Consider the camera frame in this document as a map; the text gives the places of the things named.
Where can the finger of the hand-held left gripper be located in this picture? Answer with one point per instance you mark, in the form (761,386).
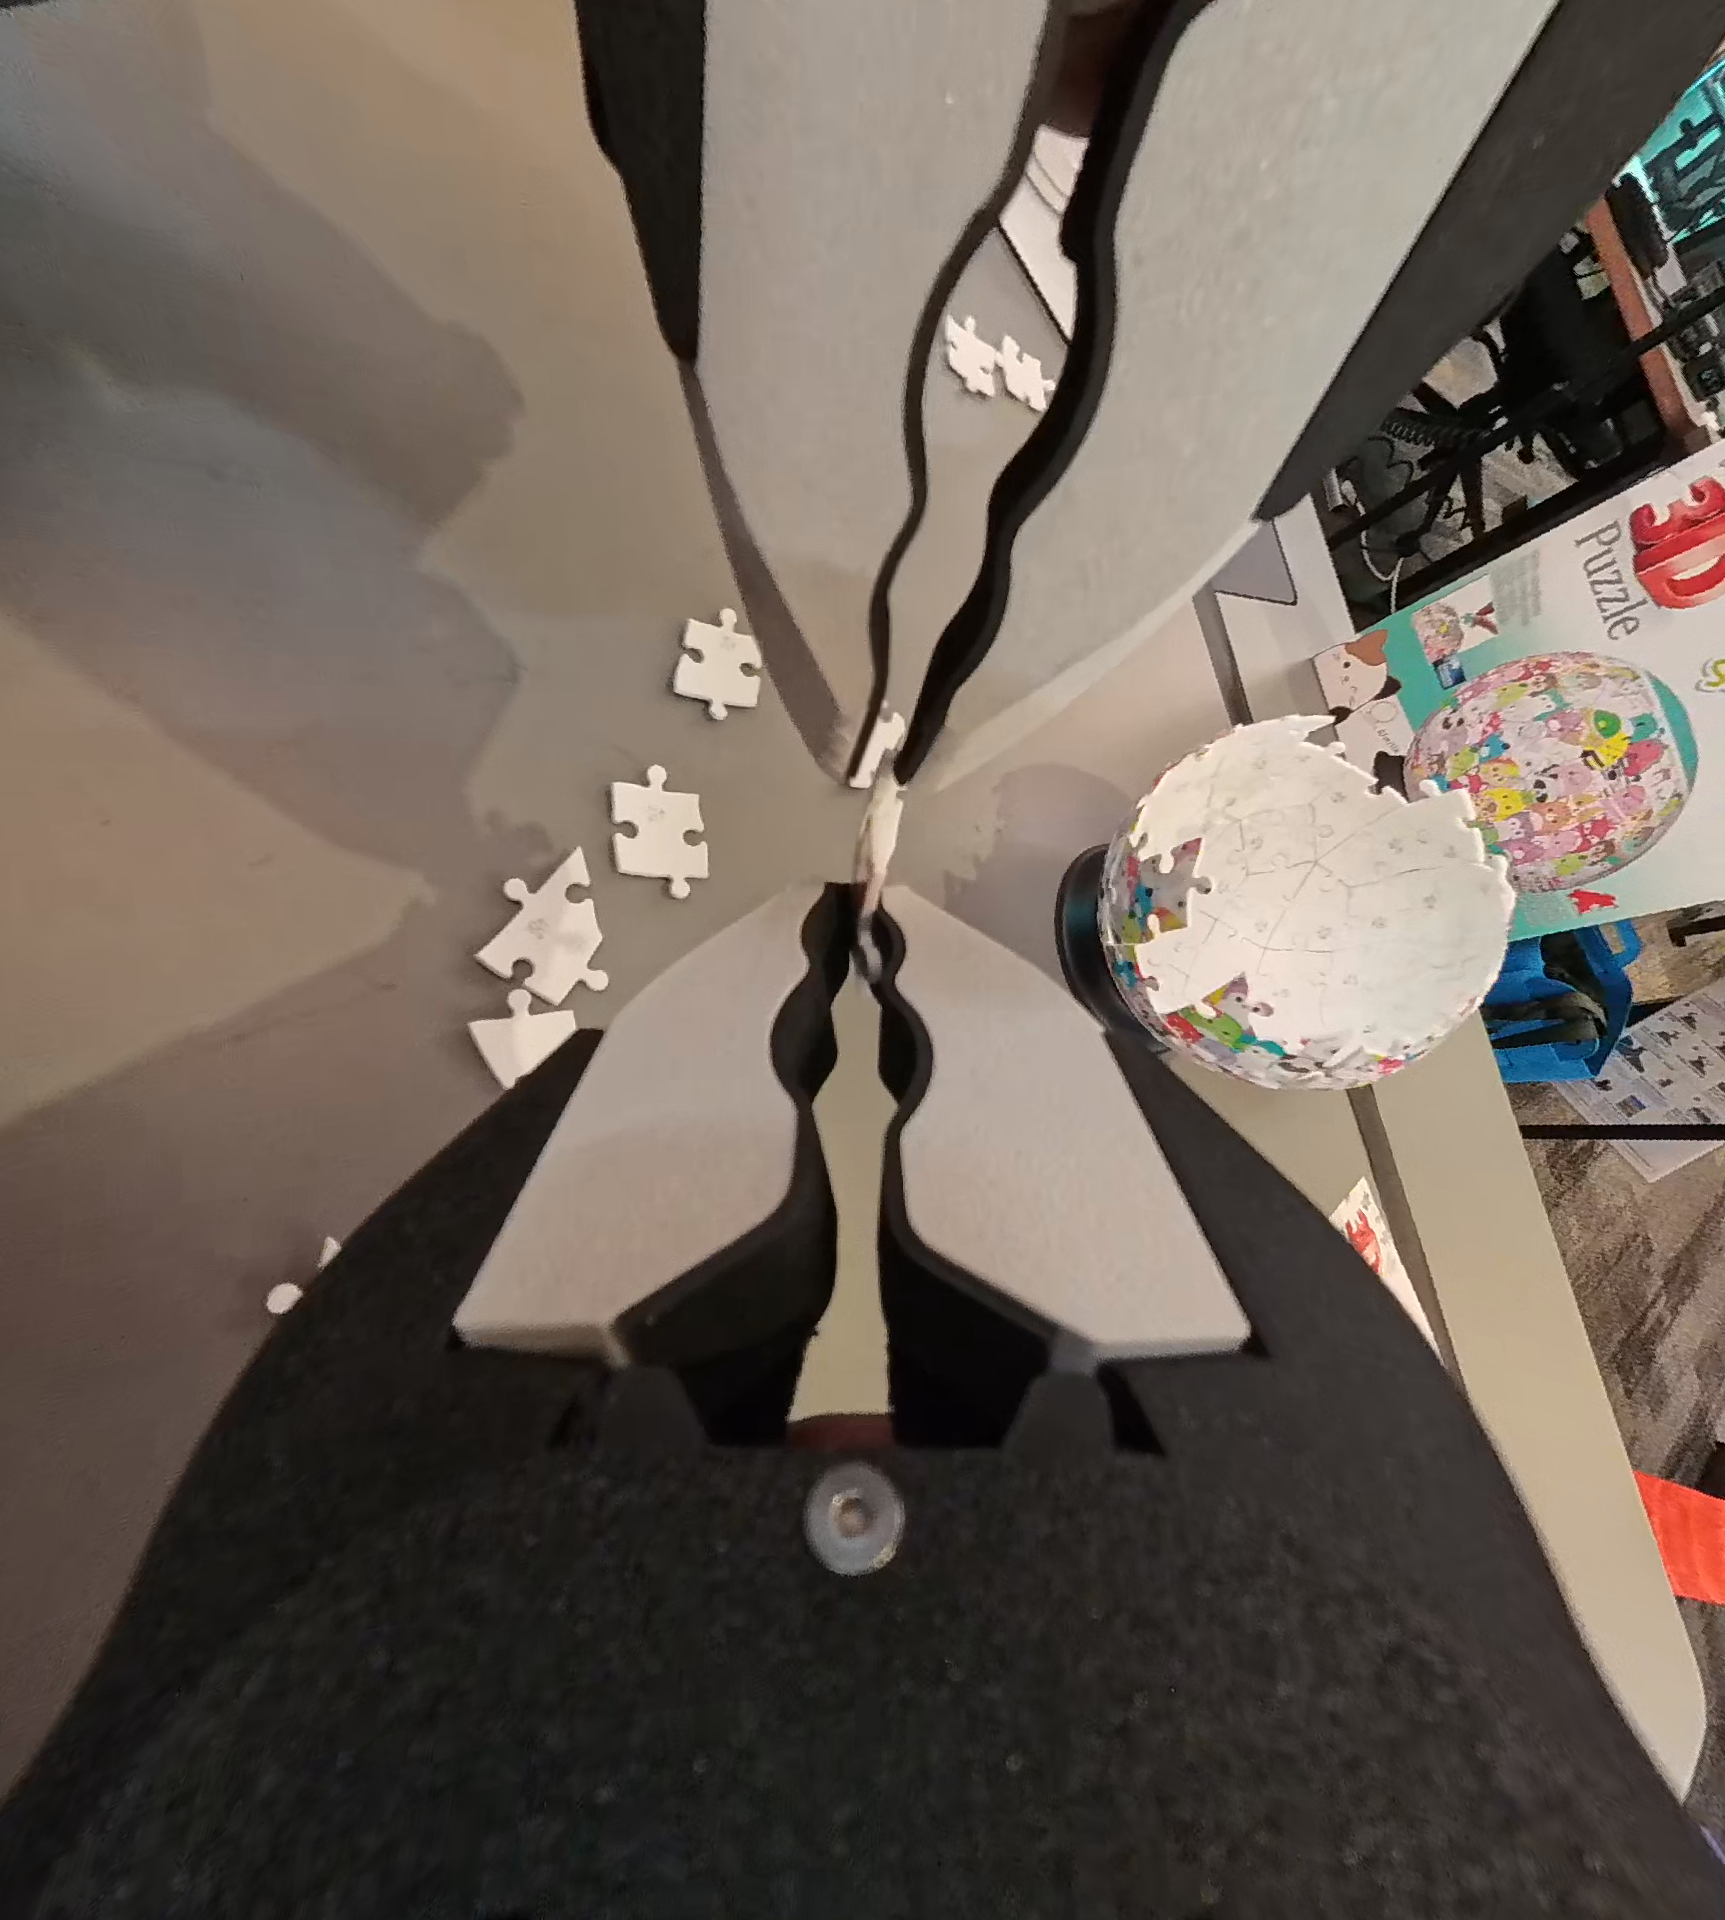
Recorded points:
(1253,270)
(833,270)

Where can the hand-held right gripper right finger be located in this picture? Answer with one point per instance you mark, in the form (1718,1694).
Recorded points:
(1057,1187)

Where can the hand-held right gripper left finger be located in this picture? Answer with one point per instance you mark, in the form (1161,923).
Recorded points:
(640,1187)

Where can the black ball stand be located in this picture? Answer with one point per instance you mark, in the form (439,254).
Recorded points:
(1088,936)

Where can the colourful puzzle ball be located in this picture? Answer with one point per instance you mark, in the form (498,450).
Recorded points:
(1314,900)

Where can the white puzzle piece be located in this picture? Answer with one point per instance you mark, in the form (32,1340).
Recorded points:
(299,1276)
(974,355)
(519,1042)
(878,796)
(1026,377)
(660,833)
(544,931)
(719,664)

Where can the puzzle instruction leaflet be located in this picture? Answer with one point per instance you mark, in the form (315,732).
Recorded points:
(1380,1254)

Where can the teal puzzle box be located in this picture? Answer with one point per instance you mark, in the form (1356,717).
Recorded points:
(1644,690)

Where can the black office chair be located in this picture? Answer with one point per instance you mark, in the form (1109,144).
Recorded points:
(1524,391)

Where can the white sheet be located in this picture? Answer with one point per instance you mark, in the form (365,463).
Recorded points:
(1049,226)

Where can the blue plastic crate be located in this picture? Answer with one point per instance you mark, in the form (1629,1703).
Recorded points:
(1568,996)

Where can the orange plastic object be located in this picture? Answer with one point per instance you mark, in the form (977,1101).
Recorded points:
(1718,1541)

